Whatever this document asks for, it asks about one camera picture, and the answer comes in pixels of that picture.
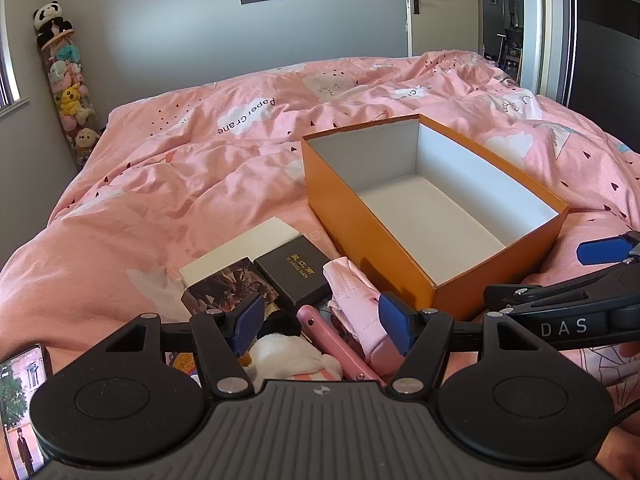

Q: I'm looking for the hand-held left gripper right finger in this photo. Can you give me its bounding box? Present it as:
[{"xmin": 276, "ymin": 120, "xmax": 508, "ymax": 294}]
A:
[{"xmin": 378, "ymin": 291, "xmax": 551, "ymax": 402}]

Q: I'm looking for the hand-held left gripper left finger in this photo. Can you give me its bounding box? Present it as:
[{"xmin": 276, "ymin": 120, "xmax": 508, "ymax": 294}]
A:
[{"xmin": 92, "ymin": 291, "xmax": 266, "ymax": 399}]

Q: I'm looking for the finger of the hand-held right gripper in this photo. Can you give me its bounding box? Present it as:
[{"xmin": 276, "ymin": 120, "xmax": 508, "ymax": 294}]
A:
[
  {"xmin": 483, "ymin": 259, "xmax": 640, "ymax": 317},
  {"xmin": 576, "ymin": 230, "xmax": 640, "ymax": 267}
]

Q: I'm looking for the illustrated card box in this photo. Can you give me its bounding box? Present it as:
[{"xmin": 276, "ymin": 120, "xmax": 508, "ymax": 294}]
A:
[{"xmin": 181, "ymin": 256, "xmax": 280, "ymax": 317}]

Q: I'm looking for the pink cloth pouch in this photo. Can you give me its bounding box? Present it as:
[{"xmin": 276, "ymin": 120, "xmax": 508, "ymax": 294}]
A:
[{"xmin": 322, "ymin": 256, "xmax": 401, "ymax": 368}]

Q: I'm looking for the white plush toy black pompom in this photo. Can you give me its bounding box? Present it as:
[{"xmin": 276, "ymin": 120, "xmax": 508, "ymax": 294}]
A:
[{"xmin": 247, "ymin": 310, "xmax": 346, "ymax": 393}]

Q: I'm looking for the black box gold print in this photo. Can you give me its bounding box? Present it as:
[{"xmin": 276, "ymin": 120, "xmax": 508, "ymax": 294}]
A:
[{"xmin": 253, "ymin": 245, "xmax": 333, "ymax": 308}]

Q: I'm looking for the pink slim case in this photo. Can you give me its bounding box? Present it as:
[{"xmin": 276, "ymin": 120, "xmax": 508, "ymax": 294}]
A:
[{"xmin": 296, "ymin": 305, "xmax": 388, "ymax": 388}]

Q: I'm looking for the white power bank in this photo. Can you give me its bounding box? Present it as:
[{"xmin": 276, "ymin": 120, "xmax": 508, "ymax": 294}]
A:
[{"xmin": 179, "ymin": 216, "xmax": 303, "ymax": 291}]

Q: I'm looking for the orange cardboard box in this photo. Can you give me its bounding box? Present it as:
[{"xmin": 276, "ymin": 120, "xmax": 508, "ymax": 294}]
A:
[{"xmin": 300, "ymin": 113, "xmax": 571, "ymax": 322}]

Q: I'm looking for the person's right forearm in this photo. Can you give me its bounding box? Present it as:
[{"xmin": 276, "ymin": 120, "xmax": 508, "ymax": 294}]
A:
[{"xmin": 595, "ymin": 422, "xmax": 640, "ymax": 480}]

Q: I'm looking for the pink printed blanket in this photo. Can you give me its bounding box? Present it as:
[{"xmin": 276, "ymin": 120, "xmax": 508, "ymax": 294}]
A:
[{"xmin": 0, "ymin": 50, "xmax": 640, "ymax": 441}]

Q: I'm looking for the dark wardrobe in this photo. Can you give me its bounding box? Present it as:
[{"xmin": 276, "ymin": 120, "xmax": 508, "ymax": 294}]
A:
[{"xmin": 570, "ymin": 0, "xmax": 640, "ymax": 126}]

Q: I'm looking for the dark hallway shelf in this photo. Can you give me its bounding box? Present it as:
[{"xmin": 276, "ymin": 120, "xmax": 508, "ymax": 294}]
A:
[{"xmin": 497, "ymin": 25, "xmax": 524, "ymax": 83}]

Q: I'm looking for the smartphone with lit screen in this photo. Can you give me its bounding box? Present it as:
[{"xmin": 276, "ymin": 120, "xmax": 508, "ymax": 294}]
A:
[{"xmin": 0, "ymin": 342, "xmax": 53, "ymax": 480}]

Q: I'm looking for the grey room door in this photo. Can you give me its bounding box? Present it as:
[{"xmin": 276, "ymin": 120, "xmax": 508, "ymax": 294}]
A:
[{"xmin": 402, "ymin": 0, "xmax": 483, "ymax": 58}]

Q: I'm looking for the clear tube of plush toys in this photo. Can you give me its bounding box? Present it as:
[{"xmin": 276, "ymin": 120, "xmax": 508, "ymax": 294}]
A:
[{"xmin": 36, "ymin": 30, "xmax": 103, "ymax": 168}]

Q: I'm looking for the window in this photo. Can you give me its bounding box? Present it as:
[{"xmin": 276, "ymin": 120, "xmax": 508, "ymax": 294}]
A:
[{"xmin": 0, "ymin": 35, "xmax": 28, "ymax": 116}]

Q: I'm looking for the panda plush toy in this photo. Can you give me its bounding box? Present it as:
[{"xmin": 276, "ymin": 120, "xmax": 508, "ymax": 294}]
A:
[{"xmin": 32, "ymin": 1, "xmax": 73, "ymax": 36}]

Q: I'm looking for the black cable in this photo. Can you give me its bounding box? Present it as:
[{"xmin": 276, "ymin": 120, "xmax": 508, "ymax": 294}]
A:
[{"xmin": 611, "ymin": 400, "xmax": 640, "ymax": 433}]

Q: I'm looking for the white sliding door frame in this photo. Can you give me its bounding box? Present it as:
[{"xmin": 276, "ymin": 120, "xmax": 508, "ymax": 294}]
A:
[{"xmin": 532, "ymin": 0, "xmax": 576, "ymax": 108}]

